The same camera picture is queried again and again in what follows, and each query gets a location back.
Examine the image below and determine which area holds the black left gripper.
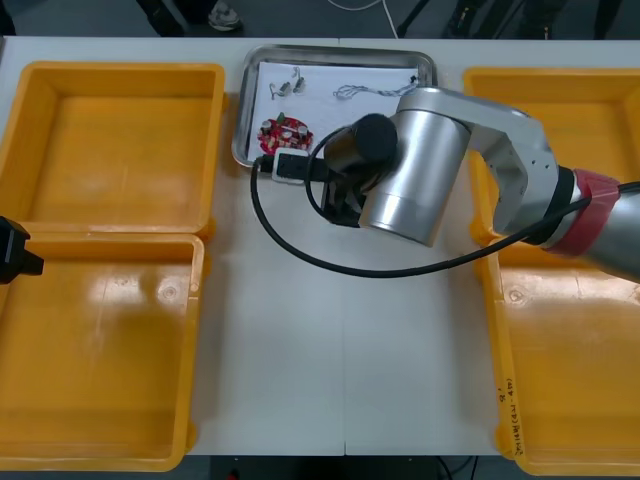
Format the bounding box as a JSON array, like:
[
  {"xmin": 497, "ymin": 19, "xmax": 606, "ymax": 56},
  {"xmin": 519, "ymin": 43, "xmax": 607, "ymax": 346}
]
[{"xmin": 0, "ymin": 215, "xmax": 45, "ymax": 285}]

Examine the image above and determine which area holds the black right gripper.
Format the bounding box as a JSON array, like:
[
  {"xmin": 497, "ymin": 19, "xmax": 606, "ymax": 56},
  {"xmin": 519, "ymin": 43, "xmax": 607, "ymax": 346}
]
[{"xmin": 322, "ymin": 174, "xmax": 372, "ymax": 229}]

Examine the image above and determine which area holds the blue-white twisted wire harness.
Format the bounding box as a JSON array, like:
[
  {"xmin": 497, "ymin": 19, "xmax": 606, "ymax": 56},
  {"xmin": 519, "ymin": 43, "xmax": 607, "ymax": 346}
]
[{"xmin": 332, "ymin": 73, "xmax": 419, "ymax": 100}]

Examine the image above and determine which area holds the steel tray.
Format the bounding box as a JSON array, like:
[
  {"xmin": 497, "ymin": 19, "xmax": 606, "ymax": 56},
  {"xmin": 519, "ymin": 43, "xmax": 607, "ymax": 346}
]
[{"xmin": 231, "ymin": 44, "xmax": 435, "ymax": 169}]

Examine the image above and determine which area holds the round red circuit board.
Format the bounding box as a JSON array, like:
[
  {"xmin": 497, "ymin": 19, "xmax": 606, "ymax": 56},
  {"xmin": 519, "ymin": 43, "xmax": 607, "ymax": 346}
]
[{"xmin": 256, "ymin": 113, "xmax": 316, "ymax": 154}]

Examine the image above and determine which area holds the white sheet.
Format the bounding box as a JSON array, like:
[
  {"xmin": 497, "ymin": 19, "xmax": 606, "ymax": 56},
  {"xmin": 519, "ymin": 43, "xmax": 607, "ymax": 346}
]
[{"xmin": 252, "ymin": 60, "xmax": 420, "ymax": 154}]

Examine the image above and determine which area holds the yellow-orange plastic bin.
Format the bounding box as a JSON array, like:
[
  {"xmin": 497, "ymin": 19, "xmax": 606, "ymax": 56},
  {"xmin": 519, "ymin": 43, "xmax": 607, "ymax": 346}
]
[
  {"xmin": 473, "ymin": 235, "xmax": 640, "ymax": 476},
  {"xmin": 0, "ymin": 60, "xmax": 229, "ymax": 237},
  {"xmin": 0, "ymin": 230, "xmax": 211, "ymax": 474},
  {"xmin": 462, "ymin": 66, "xmax": 640, "ymax": 247}
]

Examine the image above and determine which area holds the black tripod leg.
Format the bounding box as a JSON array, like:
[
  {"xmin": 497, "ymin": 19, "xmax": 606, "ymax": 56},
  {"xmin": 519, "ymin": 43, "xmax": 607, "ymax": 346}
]
[{"xmin": 399, "ymin": 0, "xmax": 436, "ymax": 32}]

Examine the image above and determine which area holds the person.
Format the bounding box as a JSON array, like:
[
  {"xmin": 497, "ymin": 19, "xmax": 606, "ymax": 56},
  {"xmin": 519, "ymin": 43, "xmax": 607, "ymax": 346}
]
[{"xmin": 141, "ymin": 0, "xmax": 245, "ymax": 37}]

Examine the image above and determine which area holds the pale grey right wrist camera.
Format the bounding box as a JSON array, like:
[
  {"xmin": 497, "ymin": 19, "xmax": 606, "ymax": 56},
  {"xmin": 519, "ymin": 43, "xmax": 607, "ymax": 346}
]
[{"xmin": 272, "ymin": 148, "xmax": 312, "ymax": 185}]

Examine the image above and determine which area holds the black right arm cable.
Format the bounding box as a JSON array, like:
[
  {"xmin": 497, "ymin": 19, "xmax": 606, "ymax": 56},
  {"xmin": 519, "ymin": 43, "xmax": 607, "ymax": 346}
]
[{"xmin": 249, "ymin": 124, "xmax": 640, "ymax": 278}]

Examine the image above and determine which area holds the white floor cable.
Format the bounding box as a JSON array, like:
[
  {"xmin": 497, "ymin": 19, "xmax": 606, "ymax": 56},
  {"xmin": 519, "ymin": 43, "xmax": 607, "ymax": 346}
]
[{"xmin": 327, "ymin": 0, "xmax": 401, "ymax": 39}]

